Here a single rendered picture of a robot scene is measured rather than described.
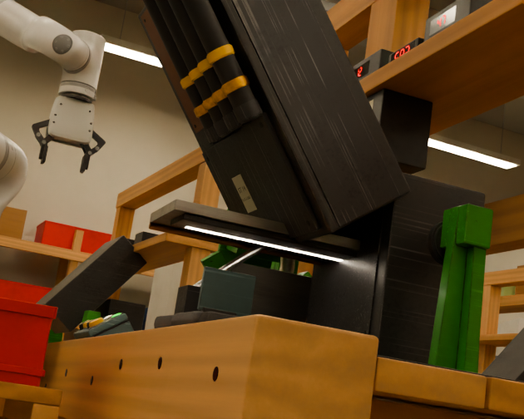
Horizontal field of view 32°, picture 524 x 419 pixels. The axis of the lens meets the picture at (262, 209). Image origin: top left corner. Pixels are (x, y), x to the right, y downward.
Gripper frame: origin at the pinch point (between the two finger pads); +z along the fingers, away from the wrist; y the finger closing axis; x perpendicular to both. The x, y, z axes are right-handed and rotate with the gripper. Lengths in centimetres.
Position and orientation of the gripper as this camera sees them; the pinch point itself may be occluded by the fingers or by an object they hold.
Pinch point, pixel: (63, 163)
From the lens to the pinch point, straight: 217.0
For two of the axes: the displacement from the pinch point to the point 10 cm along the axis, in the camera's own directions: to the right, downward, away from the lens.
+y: -9.2, -2.1, -3.3
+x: 3.7, -1.5, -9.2
